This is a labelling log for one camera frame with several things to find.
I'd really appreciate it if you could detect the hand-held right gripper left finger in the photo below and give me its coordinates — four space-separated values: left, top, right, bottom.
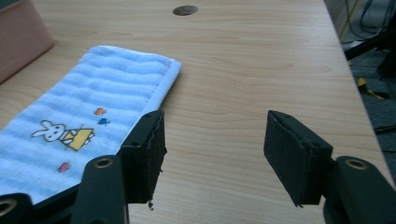
117 109 168 210

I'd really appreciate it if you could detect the blue striped rabbit towel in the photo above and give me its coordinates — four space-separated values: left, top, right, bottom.
0 45 182 205

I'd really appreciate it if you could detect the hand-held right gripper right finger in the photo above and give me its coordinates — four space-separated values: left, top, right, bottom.
263 109 333 208

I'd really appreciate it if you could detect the round desk cable grommet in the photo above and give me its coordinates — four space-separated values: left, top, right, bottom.
172 5 199 17

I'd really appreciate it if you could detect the black cable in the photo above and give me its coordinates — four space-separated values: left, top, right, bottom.
344 0 396 35

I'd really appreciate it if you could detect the pink box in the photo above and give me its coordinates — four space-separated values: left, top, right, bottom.
0 0 56 84

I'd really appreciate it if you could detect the black stand leg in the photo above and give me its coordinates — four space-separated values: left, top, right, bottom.
344 28 396 62

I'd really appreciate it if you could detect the yellow and black floor tape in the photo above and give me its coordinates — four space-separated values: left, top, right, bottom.
356 77 387 101

